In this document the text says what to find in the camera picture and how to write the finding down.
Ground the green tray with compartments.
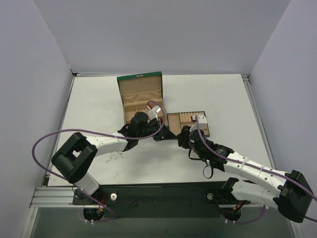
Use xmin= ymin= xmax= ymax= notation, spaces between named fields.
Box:
xmin=167 ymin=111 xmax=206 ymax=135

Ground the green jewelry box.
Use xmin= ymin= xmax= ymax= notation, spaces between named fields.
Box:
xmin=117 ymin=71 xmax=165 ymax=123

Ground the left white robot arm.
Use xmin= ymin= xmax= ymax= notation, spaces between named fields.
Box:
xmin=52 ymin=112 xmax=176 ymax=204

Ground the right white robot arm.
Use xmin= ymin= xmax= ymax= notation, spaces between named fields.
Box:
xmin=176 ymin=126 xmax=313 ymax=223

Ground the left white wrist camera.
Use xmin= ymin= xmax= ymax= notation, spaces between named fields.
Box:
xmin=147 ymin=106 xmax=161 ymax=120

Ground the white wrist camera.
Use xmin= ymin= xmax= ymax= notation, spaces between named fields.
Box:
xmin=190 ymin=114 xmax=208 ymax=132
xmin=147 ymin=106 xmax=161 ymax=120

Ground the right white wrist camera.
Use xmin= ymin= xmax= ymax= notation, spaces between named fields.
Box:
xmin=190 ymin=114 xmax=208 ymax=132

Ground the tangled silver chain necklace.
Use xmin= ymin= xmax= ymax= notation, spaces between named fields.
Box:
xmin=106 ymin=151 xmax=124 ymax=163

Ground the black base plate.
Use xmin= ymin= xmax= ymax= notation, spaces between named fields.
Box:
xmin=72 ymin=181 xmax=241 ymax=219

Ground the aluminium frame rail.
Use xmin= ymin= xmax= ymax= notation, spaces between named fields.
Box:
xmin=29 ymin=73 xmax=278 ymax=209

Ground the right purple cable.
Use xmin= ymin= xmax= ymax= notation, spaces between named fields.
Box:
xmin=194 ymin=115 xmax=317 ymax=225

